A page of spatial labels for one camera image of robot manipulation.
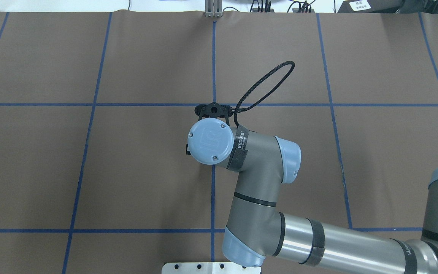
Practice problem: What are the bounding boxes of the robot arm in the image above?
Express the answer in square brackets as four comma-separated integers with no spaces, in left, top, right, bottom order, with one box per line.
[187,118,438,274]

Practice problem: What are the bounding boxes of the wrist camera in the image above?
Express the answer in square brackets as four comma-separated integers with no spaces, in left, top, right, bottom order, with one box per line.
[194,102,233,119]

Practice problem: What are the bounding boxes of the white camera mast pedestal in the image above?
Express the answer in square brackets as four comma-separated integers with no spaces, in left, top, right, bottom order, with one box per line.
[161,262,262,274]

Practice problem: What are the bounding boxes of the aluminium frame post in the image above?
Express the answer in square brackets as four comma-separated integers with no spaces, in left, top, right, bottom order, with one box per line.
[205,0,224,18]

